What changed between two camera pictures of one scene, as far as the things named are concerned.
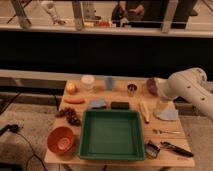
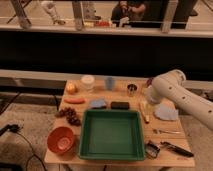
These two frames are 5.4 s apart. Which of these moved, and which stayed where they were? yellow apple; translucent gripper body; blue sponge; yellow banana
Moved: translucent gripper body
Stayed: blue sponge; yellow apple; yellow banana
